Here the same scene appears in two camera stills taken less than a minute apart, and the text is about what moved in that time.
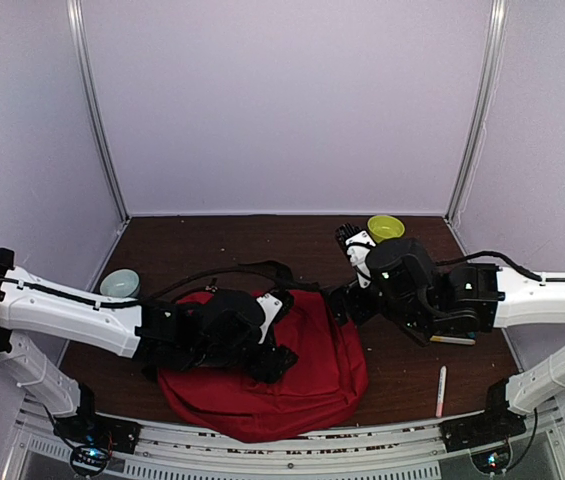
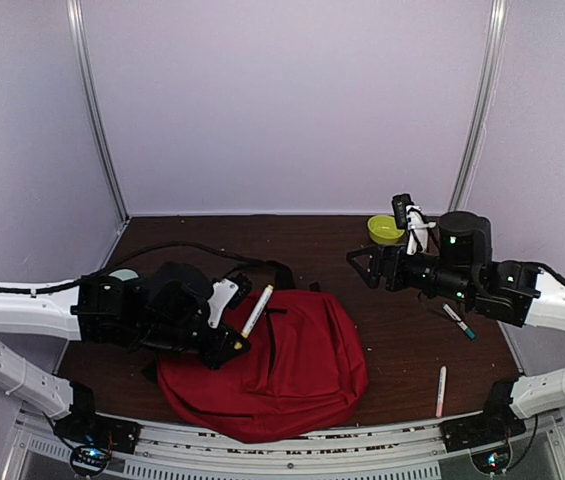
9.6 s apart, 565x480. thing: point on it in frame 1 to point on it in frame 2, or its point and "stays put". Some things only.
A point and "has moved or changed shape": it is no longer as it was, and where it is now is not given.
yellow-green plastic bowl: x=384 y=227 stays put
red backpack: x=324 y=384 stays put
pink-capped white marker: x=441 y=391 stays put
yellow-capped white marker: x=450 y=339 has moved or changed shape
